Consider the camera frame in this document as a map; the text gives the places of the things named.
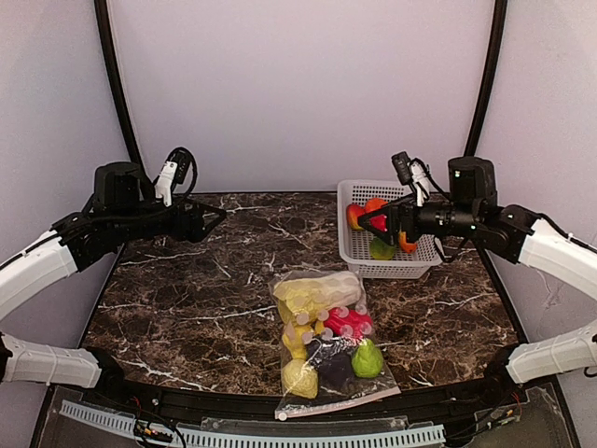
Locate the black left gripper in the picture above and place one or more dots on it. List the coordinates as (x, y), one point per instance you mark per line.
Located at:
(192, 220)

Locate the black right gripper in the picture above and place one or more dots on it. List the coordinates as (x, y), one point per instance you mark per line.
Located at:
(395, 223)

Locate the red toy pepper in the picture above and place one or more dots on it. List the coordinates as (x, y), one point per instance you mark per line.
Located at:
(349, 323)

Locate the yellow napa cabbage toy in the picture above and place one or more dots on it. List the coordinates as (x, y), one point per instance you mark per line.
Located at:
(303, 299)

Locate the light green toy fruit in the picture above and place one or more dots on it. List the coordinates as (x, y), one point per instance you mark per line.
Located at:
(367, 360)

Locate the dark purple toy eggplant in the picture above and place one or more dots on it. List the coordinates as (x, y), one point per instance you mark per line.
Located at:
(332, 360)

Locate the clear zip top bag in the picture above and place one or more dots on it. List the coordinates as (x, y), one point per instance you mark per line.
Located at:
(358, 392)

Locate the cream toy apple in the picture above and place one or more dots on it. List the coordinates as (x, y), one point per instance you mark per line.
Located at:
(299, 378)

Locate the yellow toy pear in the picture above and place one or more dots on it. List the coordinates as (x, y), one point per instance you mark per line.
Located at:
(296, 337)

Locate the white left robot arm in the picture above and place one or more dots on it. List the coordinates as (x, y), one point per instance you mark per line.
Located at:
(124, 206)

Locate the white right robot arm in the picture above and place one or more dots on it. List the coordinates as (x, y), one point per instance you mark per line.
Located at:
(470, 211)

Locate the red toy apple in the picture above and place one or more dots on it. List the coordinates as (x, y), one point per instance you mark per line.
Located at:
(379, 223)

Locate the orange toy fruit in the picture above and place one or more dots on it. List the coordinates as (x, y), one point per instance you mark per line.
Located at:
(374, 204)

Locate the red orange toy mango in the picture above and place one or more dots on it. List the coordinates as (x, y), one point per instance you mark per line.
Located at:
(353, 212)

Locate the green yellow toy mango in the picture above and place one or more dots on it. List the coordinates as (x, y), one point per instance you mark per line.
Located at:
(379, 250)

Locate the white plastic basket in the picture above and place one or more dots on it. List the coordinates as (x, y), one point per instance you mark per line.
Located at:
(354, 245)

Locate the green orange toy cucumber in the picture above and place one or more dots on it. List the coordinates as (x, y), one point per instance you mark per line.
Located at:
(404, 244)

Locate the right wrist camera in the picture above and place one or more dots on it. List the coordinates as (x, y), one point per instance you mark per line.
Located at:
(412, 174)

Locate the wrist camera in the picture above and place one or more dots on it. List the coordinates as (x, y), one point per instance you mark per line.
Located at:
(412, 174)
(173, 173)

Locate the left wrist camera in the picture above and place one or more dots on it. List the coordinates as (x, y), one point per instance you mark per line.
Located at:
(173, 173)

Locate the white slotted cable duct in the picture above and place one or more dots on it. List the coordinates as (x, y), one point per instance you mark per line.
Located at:
(215, 432)

